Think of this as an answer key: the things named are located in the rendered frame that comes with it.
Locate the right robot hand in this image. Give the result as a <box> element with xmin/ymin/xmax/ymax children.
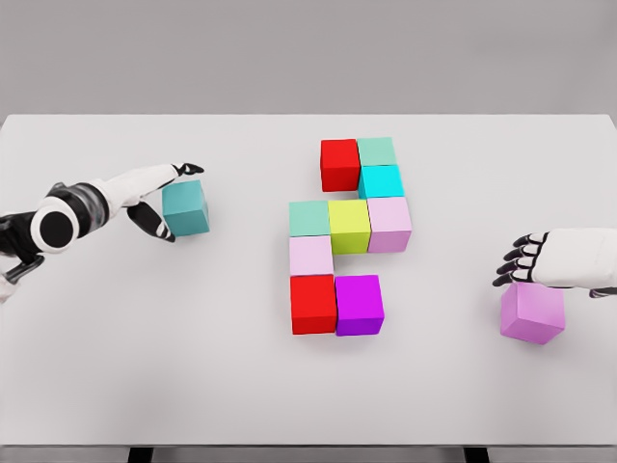
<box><xmin>492</xmin><ymin>227</ymin><xmax>617</xmax><ymax>300</ymax></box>

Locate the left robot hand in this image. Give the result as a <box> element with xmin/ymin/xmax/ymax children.
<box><xmin>111</xmin><ymin>162</ymin><xmax>205</xmax><ymax>243</ymax></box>

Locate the teal block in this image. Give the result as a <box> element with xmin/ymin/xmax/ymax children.
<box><xmin>161</xmin><ymin>179</ymin><xmax>210</xmax><ymax>238</ymax></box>

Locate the violet block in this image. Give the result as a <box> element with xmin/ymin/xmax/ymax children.
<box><xmin>499</xmin><ymin>282</ymin><xmax>566</xmax><ymax>346</ymax></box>

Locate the mint green block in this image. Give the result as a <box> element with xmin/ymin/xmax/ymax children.
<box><xmin>357</xmin><ymin>136</ymin><xmax>397</xmax><ymax>168</ymax></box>
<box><xmin>288</xmin><ymin>200</ymin><xmax>332</xmax><ymax>238</ymax></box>

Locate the pale pink block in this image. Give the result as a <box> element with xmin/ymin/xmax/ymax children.
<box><xmin>288</xmin><ymin>234</ymin><xmax>335</xmax><ymax>278</ymax></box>

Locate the pale purple block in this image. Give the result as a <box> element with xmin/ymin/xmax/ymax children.
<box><xmin>366</xmin><ymin>196</ymin><xmax>414</xmax><ymax>254</ymax></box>

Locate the red block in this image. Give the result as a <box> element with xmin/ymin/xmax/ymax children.
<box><xmin>289</xmin><ymin>274</ymin><xmax>338</xmax><ymax>337</ymax></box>
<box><xmin>320</xmin><ymin>138</ymin><xmax>362</xmax><ymax>193</ymax></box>

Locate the cyan block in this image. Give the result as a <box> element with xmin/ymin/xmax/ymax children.
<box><xmin>358</xmin><ymin>165</ymin><xmax>405</xmax><ymax>201</ymax></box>

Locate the yellow-green block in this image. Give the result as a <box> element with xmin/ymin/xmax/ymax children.
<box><xmin>328</xmin><ymin>199</ymin><xmax>372</xmax><ymax>257</ymax></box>

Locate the magenta block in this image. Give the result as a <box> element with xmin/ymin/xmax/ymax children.
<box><xmin>334</xmin><ymin>274</ymin><xmax>386</xmax><ymax>338</ymax></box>

